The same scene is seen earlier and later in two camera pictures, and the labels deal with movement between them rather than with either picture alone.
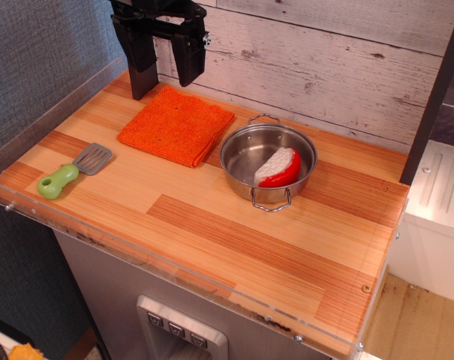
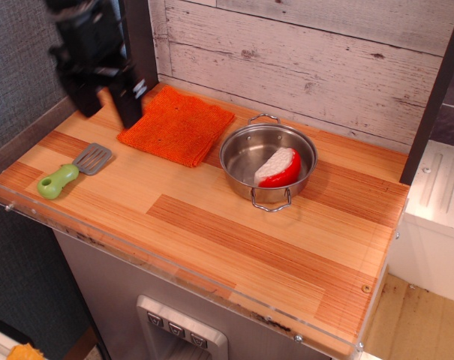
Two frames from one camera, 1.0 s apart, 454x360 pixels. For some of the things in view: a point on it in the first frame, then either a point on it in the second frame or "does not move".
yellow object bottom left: x=25 y=352 does not move
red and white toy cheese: x=279 y=170 does not move
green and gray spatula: x=89 y=160 does not move
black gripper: x=138 y=22 → x=90 y=51
